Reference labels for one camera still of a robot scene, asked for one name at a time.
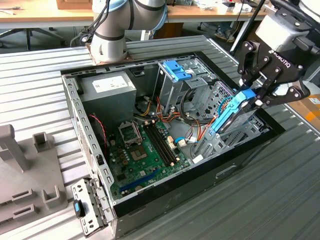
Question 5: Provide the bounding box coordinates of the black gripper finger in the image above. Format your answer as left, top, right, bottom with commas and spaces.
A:
254, 80, 311, 108
237, 40, 270, 88

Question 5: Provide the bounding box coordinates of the hard disk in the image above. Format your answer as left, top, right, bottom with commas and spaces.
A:
209, 88, 263, 136

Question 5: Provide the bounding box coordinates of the blue data wire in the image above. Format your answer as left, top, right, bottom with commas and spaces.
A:
217, 96, 236, 119

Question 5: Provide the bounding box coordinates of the grey metal disk bay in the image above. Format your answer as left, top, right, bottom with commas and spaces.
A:
191, 115, 272, 161

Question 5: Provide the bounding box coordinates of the white table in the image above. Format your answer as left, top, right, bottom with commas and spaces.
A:
301, 79, 320, 100

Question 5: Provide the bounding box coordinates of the labelled cardboard box orange stripe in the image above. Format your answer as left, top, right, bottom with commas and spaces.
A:
287, 94, 320, 129

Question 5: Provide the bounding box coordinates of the person's foot with shoe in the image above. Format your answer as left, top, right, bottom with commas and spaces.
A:
214, 23, 236, 43

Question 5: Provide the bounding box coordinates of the black stand pole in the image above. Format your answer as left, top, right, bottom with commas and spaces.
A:
229, 0, 266, 55

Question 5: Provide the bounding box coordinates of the white box red top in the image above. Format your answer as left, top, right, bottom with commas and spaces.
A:
223, 1, 236, 13

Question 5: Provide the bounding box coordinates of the perforated metal drive cage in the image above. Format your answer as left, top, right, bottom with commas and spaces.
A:
199, 80, 241, 122

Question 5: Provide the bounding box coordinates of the white paper pile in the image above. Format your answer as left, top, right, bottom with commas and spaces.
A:
193, 0, 221, 11

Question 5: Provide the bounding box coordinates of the blue plastic drive latch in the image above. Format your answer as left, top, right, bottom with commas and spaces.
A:
161, 60, 195, 82

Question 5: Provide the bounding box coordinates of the grey metal drive cage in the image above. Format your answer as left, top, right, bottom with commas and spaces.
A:
153, 56, 216, 118

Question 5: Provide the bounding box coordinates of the black RAM slot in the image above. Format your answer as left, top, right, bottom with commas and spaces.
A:
145, 124, 172, 167
148, 123, 175, 165
152, 122, 178, 163
155, 121, 181, 161

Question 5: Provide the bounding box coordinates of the open black PC case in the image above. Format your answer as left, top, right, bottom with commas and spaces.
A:
60, 51, 286, 238

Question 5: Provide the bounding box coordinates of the thin metal locking lever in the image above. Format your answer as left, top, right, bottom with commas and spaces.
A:
133, 120, 143, 146

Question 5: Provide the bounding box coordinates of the metal socket cover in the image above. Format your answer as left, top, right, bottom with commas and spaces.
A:
118, 120, 143, 146

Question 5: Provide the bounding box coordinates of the CPU socket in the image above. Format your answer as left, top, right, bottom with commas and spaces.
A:
129, 145, 149, 162

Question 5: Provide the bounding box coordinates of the green motherboard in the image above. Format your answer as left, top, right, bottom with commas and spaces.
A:
106, 116, 194, 201

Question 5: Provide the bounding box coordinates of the grey power supply box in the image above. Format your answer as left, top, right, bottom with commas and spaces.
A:
78, 71, 138, 124

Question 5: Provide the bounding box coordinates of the blue expansion slot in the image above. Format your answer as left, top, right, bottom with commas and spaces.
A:
119, 169, 161, 193

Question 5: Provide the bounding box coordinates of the small brown cardboard box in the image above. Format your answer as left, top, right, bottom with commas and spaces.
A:
56, 0, 93, 10

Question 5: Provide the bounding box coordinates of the long wooden desk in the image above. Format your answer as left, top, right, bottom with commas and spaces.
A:
0, 0, 318, 30

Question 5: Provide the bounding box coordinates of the black office chair base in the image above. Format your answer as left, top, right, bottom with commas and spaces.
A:
0, 27, 65, 50

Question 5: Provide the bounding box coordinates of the grey parts rack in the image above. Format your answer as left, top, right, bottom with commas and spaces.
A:
0, 124, 69, 227

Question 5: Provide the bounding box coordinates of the orange black wire bundle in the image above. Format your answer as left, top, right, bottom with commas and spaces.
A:
186, 116, 218, 151

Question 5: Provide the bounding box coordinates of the thick black wire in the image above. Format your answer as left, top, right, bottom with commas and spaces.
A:
181, 88, 198, 118

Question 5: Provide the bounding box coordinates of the red orange wire bundle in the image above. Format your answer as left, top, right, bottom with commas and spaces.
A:
156, 96, 182, 124

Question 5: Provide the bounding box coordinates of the short blue wire white plug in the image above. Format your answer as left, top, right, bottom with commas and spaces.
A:
174, 136, 188, 148

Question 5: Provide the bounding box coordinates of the yellow black wire bundle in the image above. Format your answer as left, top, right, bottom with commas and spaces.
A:
136, 96, 153, 117

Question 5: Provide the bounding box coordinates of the square brown base plate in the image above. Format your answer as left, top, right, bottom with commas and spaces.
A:
84, 41, 134, 67

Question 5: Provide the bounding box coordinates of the red black fan wire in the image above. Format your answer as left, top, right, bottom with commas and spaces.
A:
89, 113, 109, 148

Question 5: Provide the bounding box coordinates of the silver slot bracket cover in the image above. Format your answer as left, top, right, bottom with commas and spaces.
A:
70, 176, 117, 238

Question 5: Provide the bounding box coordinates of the blue black bracket latch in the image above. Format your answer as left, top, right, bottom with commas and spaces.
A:
72, 199, 86, 218

